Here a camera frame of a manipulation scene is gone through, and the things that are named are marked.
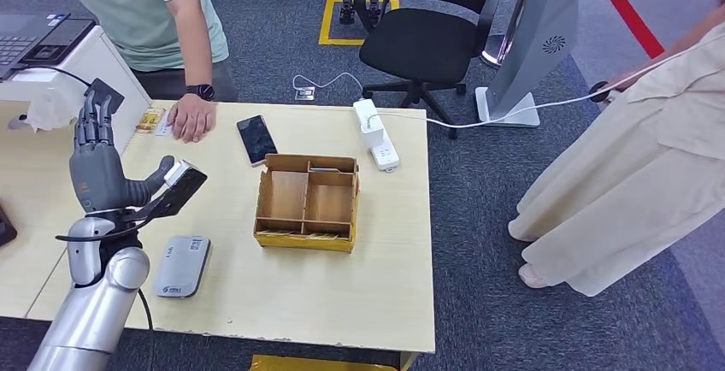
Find person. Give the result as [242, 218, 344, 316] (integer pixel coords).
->
[506, 0, 725, 298]
[0, 0, 239, 144]

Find person's hand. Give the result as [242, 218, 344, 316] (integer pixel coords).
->
[601, 74, 630, 93]

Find long white charging cable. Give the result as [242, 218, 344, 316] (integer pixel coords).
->
[370, 31, 725, 131]

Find small black adapter box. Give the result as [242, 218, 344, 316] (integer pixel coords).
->
[83, 78, 126, 115]

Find wooden compartment box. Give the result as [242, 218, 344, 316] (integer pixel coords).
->
[253, 153, 361, 254]

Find black office chair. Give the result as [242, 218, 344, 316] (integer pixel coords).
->
[353, 0, 503, 140]

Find thin black adapter cable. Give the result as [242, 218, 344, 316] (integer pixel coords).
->
[22, 65, 91, 89]

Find white power strip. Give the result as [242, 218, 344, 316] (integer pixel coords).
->
[352, 98, 400, 173]

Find black wristwatch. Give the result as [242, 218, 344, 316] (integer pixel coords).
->
[185, 83, 216, 103]

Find dark laptop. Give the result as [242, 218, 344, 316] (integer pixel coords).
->
[0, 12, 72, 82]

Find short white floor cable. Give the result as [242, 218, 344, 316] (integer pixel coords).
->
[292, 72, 365, 101]

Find stack of gold key cards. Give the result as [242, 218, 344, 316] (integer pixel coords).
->
[257, 230, 341, 241]

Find black round object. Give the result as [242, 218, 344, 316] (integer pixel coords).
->
[587, 80, 611, 103]

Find white ID card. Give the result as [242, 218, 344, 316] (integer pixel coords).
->
[154, 110, 177, 138]

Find crumpled white tissue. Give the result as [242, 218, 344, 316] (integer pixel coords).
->
[23, 87, 78, 133]

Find grey kiosk stand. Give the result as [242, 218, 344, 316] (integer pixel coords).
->
[474, 0, 581, 129]

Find white charger plug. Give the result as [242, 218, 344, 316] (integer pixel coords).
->
[360, 113, 386, 150]

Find white desk riser shelf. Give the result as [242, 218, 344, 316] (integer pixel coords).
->
[0, 26, 153, 157]

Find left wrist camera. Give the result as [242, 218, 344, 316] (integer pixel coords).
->
[135, 158, 209, 222]

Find black smartphone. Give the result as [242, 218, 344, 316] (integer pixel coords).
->
[236, 115, 280, 168]

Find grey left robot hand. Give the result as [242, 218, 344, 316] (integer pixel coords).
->
[68, 89, 177, 215]

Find black tablet device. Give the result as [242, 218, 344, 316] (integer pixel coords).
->
[22, 18, 97, 66]

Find person's left hand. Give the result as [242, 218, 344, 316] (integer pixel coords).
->
[167, 94, 218, 144]

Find grey white card reader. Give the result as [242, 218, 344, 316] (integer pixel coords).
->
[151, 235, 212, 300]

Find yellow box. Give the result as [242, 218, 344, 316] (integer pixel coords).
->
[249, 354, 400, 371]

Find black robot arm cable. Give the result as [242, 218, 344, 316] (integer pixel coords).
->
[55, 203, 171, 333]

